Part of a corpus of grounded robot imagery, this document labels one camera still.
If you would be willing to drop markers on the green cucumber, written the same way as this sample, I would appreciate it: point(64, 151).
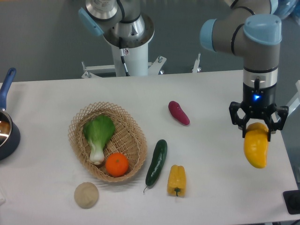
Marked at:
point(157, 163)

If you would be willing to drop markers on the yellow mango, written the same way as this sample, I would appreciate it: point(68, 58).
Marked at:
point(256, 145)

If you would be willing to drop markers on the purple sweet potato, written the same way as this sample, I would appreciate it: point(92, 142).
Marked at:
point(177, 113)

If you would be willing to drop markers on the white metal frame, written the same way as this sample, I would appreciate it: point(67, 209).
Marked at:
point(295, 100)

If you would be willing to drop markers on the black device at table edge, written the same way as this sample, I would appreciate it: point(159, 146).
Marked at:
point(292, 201)

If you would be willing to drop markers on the blue saucepan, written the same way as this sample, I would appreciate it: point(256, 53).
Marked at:
point(9, 132)

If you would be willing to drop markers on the orange fruit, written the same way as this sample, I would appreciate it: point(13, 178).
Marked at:
point(117, 164)

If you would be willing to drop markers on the yellow bell pepper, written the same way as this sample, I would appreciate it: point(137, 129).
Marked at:
point(177, 181)

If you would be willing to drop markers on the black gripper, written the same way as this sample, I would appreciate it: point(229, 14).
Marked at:
point(259, 104)

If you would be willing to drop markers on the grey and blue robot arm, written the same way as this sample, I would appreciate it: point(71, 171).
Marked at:
point(252, 31)

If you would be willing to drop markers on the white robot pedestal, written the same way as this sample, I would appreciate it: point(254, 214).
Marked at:
point(129, 45)

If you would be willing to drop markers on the woven wicker basket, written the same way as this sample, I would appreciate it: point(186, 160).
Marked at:
point(127, 139)

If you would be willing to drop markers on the green bok choy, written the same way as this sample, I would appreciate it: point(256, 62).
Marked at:
point(98, 133)

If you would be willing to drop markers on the beige steamed bun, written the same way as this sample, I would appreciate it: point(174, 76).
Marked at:
point(86, 195)

